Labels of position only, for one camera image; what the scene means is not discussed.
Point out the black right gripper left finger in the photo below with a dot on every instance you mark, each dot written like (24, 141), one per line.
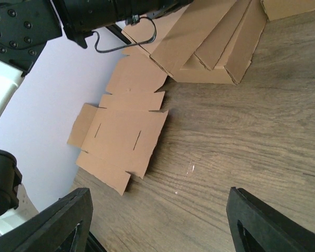
(64, 226)

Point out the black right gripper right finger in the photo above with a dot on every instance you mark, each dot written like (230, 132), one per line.
(256, 226)

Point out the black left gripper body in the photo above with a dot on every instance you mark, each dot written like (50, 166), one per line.
(81, 17)

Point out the large cardboard box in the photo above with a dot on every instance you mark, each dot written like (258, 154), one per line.
(212, 48)
(190, 30)

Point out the lower folded cardboard box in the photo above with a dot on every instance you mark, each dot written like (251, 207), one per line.
(237, 55)

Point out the large folded cardboard box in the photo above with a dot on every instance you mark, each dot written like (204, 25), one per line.
(212, 48)

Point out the small folded cardboard box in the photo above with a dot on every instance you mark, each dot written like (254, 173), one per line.
(278, 9)

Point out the left stack flat cardboard blanks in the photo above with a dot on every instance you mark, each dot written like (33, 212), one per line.
(117, 138)

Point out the left black frame post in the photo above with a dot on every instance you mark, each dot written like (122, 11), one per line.
(117, 31)

